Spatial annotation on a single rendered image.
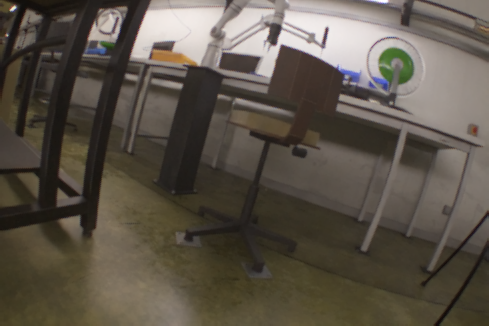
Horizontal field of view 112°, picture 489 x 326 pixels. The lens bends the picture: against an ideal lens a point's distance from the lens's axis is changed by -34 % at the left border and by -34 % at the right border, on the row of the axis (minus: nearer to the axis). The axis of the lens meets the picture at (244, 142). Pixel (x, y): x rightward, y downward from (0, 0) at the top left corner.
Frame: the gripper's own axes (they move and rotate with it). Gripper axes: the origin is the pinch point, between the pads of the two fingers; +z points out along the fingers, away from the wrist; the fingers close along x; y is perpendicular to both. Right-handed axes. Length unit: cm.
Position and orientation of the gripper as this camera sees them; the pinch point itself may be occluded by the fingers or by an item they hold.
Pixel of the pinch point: (265, 52)
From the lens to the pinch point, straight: 151.1
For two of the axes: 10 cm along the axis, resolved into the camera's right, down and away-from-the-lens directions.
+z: -2.7, 9.6, 0.7
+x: 5.4, 0.9, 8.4
